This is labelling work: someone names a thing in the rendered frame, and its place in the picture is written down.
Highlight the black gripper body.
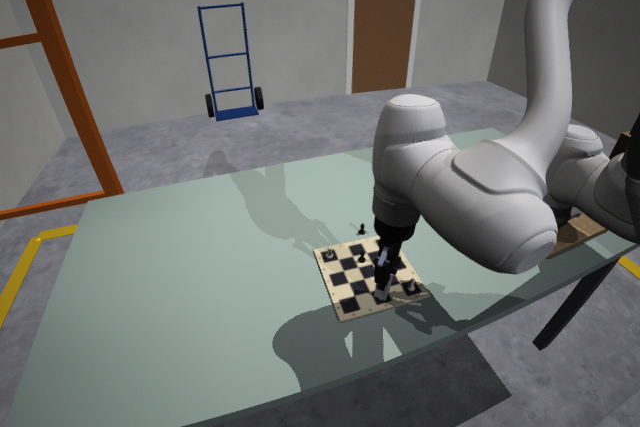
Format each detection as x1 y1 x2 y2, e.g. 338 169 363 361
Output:
374 217 416 257

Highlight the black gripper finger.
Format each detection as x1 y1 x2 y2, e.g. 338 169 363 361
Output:
388 247 401 294
373 238 401 300

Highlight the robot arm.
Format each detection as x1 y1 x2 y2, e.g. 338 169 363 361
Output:
372 0 640 274

